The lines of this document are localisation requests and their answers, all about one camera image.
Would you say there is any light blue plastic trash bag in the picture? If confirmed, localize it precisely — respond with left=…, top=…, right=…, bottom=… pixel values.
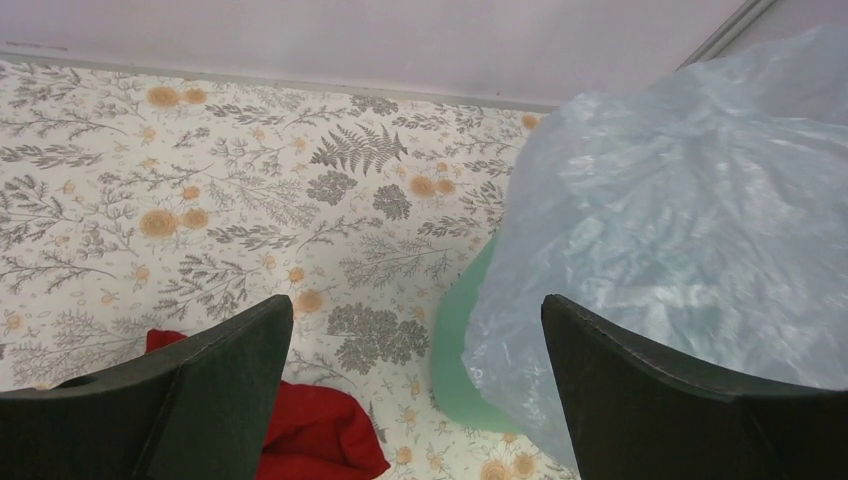
left=462, top=27, right=847, bottom=473

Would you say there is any red cloth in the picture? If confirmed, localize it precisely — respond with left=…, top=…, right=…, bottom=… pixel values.
left=144, top=329, right=392, bottom=480

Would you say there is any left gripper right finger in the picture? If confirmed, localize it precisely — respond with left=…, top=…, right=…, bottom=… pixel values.
left=541, top=295, right=847, bottom=479

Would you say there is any green plastic trash bin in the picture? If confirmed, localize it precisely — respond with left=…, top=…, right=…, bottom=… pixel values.
left=430, top=237, right=521, bottom=434

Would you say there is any floral table mat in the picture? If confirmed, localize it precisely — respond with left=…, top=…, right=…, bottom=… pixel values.
left=1, top=62, right=576, bottom=479

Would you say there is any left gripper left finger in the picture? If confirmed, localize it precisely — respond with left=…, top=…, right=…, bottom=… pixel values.
left=1, top=295, right=293, bottom=479

